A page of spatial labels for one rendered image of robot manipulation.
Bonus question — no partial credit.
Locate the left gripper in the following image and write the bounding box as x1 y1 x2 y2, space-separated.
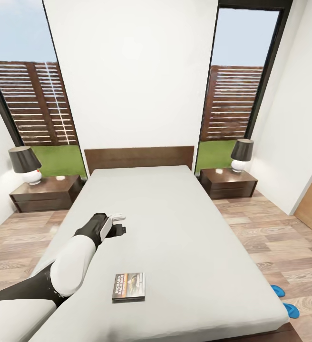
106 224 126 238

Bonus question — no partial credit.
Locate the hardback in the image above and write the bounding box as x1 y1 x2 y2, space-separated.
112 272 145 301

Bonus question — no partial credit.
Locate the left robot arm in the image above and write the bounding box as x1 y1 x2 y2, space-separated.
0 213 126 342

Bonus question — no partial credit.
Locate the sandal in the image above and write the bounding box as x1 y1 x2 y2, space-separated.
271 285 285 298
283 303 300 319

